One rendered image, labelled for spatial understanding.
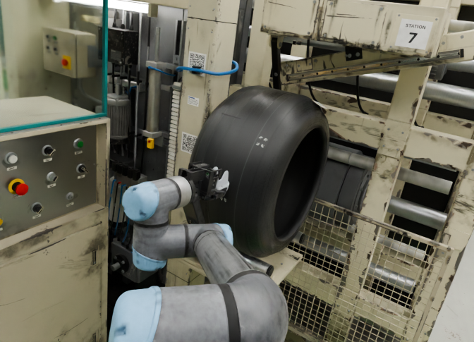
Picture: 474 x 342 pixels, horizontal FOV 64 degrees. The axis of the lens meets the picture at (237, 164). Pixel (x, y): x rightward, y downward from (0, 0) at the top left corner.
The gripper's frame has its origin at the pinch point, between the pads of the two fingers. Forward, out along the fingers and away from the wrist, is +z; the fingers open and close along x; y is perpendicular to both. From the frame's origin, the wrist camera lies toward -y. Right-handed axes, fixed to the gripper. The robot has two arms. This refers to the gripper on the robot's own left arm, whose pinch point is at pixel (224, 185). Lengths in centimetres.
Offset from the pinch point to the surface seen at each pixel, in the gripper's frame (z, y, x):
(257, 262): 18.8, -28.6, -7.9
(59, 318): -6, -75, 58
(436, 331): 168, -103, -77
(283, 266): 40, -38, -10
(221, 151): 3.1, 8.1, 5.1
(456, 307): 204, -98, -87
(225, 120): 7.5, 16.5, 8.4
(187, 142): 21.6, 2.2, 31.2
